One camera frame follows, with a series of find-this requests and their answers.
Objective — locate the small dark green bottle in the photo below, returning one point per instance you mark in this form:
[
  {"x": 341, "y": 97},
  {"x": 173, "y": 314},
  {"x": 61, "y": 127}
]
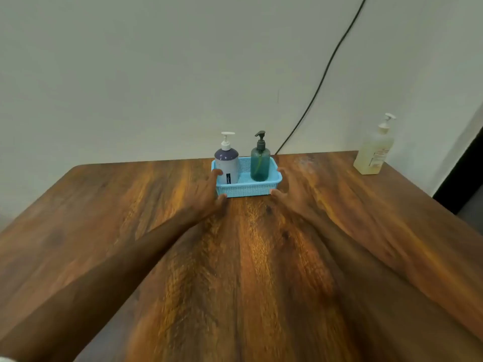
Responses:
[{"x": 260, "y": 165}]

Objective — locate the person's right forearm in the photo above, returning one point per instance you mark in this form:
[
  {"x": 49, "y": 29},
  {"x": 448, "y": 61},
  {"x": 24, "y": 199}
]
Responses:
[{"x": 385, "y": 297}]

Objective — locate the person's right hand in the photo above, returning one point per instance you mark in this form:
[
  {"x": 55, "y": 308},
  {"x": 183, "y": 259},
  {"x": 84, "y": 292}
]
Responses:
[{"x": 298, "y": 199}]

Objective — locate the small purple and white bottle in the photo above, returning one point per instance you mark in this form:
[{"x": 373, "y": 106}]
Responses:
[{"x": 227, "y": 165}]

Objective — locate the blue plastic basket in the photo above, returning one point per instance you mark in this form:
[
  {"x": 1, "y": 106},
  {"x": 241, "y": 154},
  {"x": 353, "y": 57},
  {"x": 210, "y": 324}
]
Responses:
[{"x": 247, "y": 190}]

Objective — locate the large translucent bottle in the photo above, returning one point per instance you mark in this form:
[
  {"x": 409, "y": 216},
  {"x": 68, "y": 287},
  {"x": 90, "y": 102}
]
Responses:
[{"x": 373, "y": 154}]

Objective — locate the person's left hand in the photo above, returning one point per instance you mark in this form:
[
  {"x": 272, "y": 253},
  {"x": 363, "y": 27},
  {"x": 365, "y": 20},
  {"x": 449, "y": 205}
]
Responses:
[{"x": 202, "y": 201}]

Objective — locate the person's left forearm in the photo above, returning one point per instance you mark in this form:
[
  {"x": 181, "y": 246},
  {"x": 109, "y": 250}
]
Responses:
[{"x": 94, "y": 290}]

